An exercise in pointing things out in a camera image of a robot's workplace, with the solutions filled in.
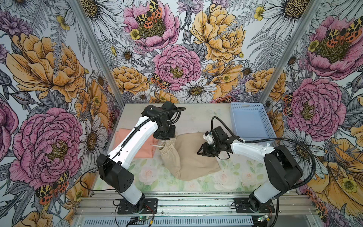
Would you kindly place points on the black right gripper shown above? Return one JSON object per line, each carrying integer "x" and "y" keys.
{"x": 206, "y": 151}

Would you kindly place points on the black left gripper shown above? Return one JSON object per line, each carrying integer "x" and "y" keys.
{"x": 170, "y": 135}

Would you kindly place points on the beige drawstring garment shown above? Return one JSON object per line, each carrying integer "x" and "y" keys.
{"x": 179, "y": 156}

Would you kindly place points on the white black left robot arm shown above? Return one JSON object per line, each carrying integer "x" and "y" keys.
{"x": 113, "y": 167}

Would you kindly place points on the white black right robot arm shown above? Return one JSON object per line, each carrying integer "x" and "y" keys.
{"x": 282, "y": 169}

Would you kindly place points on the light blue plastic basket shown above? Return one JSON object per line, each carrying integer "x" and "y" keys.
{"x": 250, "y": 121}

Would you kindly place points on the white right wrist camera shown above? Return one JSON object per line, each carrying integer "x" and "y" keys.
{"x": 208, "y": 137}

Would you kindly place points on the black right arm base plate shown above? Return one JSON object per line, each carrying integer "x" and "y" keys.
{"x": 241, "y": 205}

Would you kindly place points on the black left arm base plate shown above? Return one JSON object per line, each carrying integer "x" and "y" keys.
{"x": 144, "y": 206}

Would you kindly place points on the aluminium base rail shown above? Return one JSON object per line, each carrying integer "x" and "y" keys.
{"x": 196, "y": 209}

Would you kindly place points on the left aluminium corner post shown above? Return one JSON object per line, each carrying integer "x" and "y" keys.
{"x": 87, "y": 30}

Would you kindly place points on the aluminium corner post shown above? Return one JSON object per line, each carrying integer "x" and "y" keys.
{"x": 87, "y": 30}
{"x": 293, "y": 42}

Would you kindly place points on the right aluminium corner post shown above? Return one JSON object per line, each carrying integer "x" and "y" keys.
{"x": 293, "y": 42}

